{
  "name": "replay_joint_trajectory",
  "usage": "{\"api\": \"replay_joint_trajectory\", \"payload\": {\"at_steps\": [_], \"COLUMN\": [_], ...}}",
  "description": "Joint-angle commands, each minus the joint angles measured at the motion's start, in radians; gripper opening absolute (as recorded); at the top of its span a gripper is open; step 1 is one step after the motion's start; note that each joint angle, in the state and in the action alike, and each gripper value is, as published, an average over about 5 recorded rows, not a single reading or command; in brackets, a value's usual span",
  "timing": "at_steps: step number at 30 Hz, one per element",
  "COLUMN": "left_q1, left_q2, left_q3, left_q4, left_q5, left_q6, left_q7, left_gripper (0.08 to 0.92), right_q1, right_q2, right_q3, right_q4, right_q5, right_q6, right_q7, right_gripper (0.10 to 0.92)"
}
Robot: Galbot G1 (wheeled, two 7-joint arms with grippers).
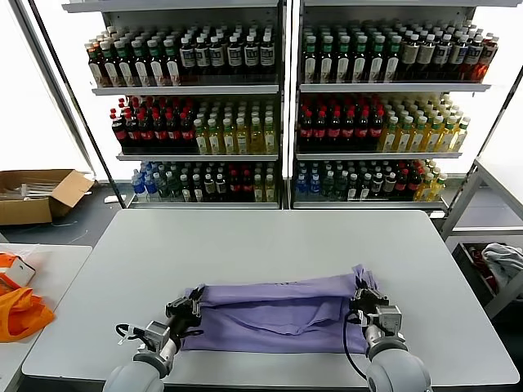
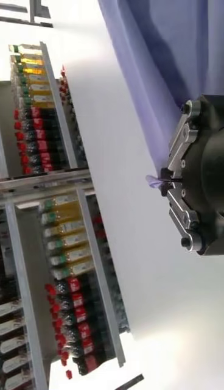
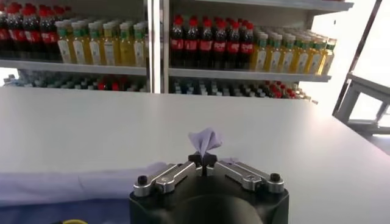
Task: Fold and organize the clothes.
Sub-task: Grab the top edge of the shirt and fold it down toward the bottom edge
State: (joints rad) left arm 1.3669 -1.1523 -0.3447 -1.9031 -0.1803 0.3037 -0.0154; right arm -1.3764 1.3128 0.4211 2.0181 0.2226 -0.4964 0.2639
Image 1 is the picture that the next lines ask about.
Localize orange packet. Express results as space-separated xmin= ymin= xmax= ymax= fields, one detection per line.
xmin=0 ymin=252 xmax=20 ymax=275

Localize white metal rack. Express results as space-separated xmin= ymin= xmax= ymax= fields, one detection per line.
xmin=440 ymin=157 xmax=523 ymax=319

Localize grey white cloth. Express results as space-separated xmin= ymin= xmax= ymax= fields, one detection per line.
xmin=481 ymin=243 xmax=523 ymax=295

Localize dark drink bottle navy label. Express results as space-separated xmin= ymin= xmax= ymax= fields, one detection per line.
xmin=259 ymin=34 xmax=276 ymax=85
xmin=194 ymin=36 xmax=211 ymax=85
xmin=208 ymin=35 xmax=226 ymax=85
xmin=243 ymin=34 xmax=261 ymax=85
xmin=448 ymin=34 xmax=469 ymax=82
xmin=178 ymin=36 xmax=196 ymax=85
xmin=226 ymin=35 xmax=244 ymax=85
xmin=463 ymin=35 xmax=485 ymax=82
xmin=432 ymin=34 xmax=454 ymax=82

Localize red drink bottle white cap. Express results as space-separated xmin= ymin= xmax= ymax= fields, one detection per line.
xmin=476 ymin=36 xmax=500 ymax=82

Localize small white carton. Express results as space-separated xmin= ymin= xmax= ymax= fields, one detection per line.
xmin=7 ymin=261 xmax=37 ymax=286

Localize white packing strips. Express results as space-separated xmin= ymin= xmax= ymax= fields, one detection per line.
xmin=0 ymin=182 xmax=58 ymax=203

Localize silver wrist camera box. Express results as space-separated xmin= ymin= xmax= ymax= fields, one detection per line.
xmin=373 ymin=304 xmax=404 ymax=341
xmin=141 ymin=321 xmax=171 ymax=357

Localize open brown cardboard box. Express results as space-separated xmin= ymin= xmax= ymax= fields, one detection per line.
xmin=0 ymin=169 xmax=96 ymax=226

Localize grey diagonal frame beam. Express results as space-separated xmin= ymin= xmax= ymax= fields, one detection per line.
xmin=7 ymin=0 xmax=98 ymax=181

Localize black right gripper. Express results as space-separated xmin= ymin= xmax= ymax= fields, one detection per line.
xmin=349 ymin=285 xmax=389 ymax=326

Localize dark drink bottle beige label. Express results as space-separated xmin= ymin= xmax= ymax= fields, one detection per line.
xmin=400 ymin=34 xmax=422 ymax=82
xmin=417 ymin=34 xmax=437 ymax=82

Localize orange fabric bag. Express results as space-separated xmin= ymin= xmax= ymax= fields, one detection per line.
xmin=0 ymin=287 xmax=56 ymax=343

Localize red cloth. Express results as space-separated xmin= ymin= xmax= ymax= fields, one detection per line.
xmin=469 ymin=244 xmax=500 ymax=295

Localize clear plastic bag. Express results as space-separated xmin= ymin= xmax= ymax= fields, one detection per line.
xmin=0 ymin=243 xmax=42 ymax=262

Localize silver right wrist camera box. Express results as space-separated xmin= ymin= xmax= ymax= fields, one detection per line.
xmin=373 ymin=304 xmax=404 ymax=341

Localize black plastic crate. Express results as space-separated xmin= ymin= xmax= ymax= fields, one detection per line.
xmin=451 ymin=241 xmax=523 ymax=307

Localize cola bottle red cap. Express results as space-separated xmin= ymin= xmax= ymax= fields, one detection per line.
xmin=355 ymin=110 xmax=371 ymax=150
xmin=151 ymin=113 xmax=168 ymax=150
xmin=313 ymin=110 xmax=329 ymax=150
xmin=407 ymin=167 xmax=422 ymax=195
xmin=327 ymin=110 xmax=343 ymax=150
xmin=240 ymin=170 xmax=253 ymax=203
xmin=369 ymin=109 xmax=385 ymax=150
xmin=123 ymin=112 xmax=141 ymax=150
xmin=110 ymin=113 xmax=128 ymax=150
xmin=165 ymin=113 xmax=181 ymax=150
xmin=395 ymin=169 xmax=409 ymax=201
xmin=227 ymin=170 xmax=241 ymax=203
xmin=341 ymin=110 xmax=357 ymax=150
xmin=136 ymin=113 xmax=154 ymax=150
xmin=299 ymin=110 xmax=315 ymax=150
xmin=179 ymin=113 xmax=196 ymax=150

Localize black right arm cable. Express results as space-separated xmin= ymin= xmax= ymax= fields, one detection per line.
xmin=342 ymin=312 xmax=371 ymax=383

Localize black diagonal frame bar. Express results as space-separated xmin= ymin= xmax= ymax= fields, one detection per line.
xmin=27 ymin=0 xmax=127 ymax=209

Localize grey metal shelving unit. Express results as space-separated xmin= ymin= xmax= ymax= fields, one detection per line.
xmin=60 ymin=0 xmax=287 ymax=210
xmin=288 ymin=0 xmax=494 ymax=210

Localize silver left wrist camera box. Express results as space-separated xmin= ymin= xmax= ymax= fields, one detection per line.
xmin=141 ymin=321 xmax=171 ymax=357

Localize purple printed t-shirt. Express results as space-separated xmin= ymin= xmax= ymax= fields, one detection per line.
xmin=179 ymin=263 xmax=379 ymax=355

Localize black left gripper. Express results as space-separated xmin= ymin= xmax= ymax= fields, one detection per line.
xmin=165 ymin=287 xmax=207 ymax=340

